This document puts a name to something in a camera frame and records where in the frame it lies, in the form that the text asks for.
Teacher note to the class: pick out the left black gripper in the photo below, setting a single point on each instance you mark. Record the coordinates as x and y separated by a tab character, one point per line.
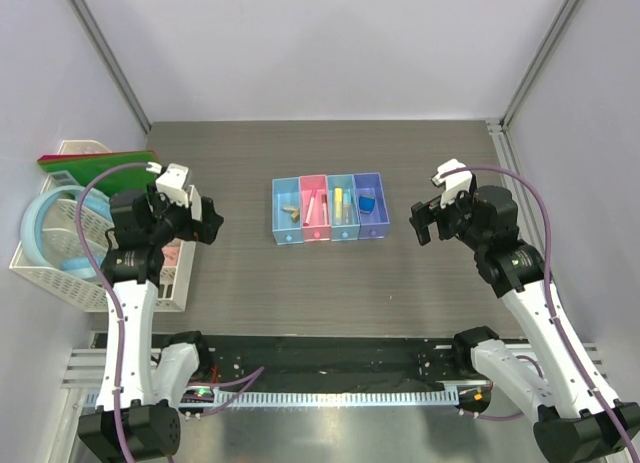
209	223

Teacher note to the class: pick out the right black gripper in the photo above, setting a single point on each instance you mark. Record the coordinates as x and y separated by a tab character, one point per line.
424	214

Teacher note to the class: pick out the blue grey pencil sharpener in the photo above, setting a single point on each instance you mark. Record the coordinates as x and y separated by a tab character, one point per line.
366	203

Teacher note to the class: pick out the yellow capped white highlighter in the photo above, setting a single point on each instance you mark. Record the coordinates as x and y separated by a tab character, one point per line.
338	206

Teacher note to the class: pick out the four-colour compartment organizer box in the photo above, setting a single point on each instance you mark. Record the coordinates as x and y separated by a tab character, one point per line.
295	191

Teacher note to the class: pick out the white pink-tipped marker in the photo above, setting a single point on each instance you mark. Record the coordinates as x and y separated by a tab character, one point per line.
310	207

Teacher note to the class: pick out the blue capped clear tube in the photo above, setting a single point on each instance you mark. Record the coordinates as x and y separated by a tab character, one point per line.
346	209

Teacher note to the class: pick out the white red-tipped pen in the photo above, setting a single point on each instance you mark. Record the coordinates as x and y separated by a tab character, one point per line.
324	207

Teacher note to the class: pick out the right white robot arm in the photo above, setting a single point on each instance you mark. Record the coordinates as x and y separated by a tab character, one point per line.
575	415

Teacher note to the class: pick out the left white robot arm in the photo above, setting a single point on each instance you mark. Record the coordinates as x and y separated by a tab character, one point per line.
136	416

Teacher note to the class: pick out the pink sticky note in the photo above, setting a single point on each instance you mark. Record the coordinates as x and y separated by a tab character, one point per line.
171	255

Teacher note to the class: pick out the white perforated file rack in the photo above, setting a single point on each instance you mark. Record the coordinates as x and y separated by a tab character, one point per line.
61	242

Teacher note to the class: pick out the green folder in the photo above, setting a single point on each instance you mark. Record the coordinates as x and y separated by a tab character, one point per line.
82	172

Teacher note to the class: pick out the red folder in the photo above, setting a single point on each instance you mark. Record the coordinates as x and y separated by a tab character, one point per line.
50	159

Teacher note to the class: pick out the light blue headphones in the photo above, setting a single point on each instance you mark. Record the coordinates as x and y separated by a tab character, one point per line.
31	228

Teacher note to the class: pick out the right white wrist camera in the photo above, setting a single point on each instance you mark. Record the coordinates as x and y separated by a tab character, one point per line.
452	177

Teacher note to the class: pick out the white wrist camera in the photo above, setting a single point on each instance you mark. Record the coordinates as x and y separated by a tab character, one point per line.
452	177
172	181

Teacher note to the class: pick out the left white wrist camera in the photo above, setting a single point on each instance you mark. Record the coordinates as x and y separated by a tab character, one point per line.
172	181

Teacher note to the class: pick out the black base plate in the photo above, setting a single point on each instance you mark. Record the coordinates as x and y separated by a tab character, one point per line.
337	364

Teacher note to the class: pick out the slotted cable duct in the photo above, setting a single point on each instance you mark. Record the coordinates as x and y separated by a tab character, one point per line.
250	400

